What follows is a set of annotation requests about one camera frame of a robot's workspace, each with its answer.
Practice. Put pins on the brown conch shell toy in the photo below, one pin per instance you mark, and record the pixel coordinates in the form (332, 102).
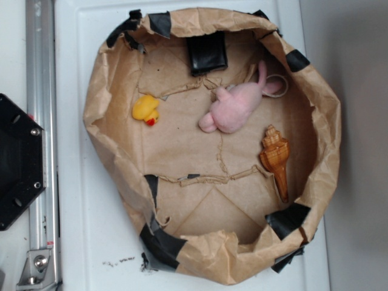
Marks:
(274, 157)

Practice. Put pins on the white tray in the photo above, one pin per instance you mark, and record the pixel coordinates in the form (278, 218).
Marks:
(100, 249)

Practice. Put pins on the yellow rubber duck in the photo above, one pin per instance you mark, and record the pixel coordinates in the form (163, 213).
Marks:
(145, 109)

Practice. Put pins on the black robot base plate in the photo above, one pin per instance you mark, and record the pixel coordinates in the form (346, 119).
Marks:
(22, 167)

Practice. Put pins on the pink plush bunny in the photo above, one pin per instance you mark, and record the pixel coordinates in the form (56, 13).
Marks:
(233, 106)

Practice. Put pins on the aluminium extrusion rail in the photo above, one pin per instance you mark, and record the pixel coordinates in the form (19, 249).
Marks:
(41, 104)

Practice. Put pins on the metal corner bracket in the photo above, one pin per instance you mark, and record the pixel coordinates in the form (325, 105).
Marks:
(38, 272)

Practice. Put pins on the black rectangular block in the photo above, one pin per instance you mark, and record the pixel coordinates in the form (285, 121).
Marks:
(207, 53)

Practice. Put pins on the brown paper bag container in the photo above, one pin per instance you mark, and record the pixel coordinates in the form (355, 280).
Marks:
(201, 203)

